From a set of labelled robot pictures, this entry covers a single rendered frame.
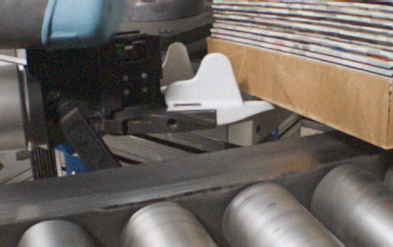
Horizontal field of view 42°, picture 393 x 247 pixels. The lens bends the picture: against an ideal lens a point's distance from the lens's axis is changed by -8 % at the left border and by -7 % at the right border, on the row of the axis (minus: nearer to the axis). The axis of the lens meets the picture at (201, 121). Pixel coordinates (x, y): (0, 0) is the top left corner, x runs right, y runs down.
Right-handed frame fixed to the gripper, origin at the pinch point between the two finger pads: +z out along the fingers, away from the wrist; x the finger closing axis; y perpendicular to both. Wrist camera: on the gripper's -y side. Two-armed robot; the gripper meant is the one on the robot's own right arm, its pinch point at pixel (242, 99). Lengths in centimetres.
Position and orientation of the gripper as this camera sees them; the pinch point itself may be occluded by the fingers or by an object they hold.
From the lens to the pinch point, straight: 51.7
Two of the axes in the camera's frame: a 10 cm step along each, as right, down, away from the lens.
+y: -0.5, -9.7, -2.5
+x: -3.5, -2.2, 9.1
